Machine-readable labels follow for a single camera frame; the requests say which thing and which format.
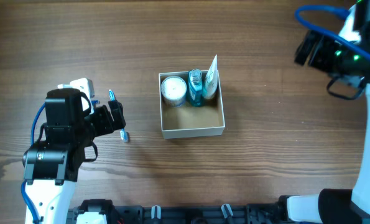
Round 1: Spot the blue mouthwash bottle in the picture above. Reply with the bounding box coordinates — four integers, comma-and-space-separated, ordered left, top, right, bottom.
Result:
188, 68, 203, 107

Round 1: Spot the white round jar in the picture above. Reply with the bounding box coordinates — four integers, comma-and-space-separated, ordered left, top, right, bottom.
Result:
160, 76, 187, 107

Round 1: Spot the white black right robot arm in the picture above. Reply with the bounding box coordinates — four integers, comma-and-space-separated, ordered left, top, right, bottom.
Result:
280, 0, 370, 223

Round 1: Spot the white cardboard box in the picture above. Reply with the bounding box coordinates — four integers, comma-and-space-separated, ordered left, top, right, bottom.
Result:
159, 81, 226, 139

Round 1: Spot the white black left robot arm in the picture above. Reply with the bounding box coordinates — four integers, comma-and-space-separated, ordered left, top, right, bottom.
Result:
21, 88, 126, 223

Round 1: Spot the white leaf-print cream tube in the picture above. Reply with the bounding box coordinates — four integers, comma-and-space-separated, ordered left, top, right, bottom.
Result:
203, 55, 218, 100

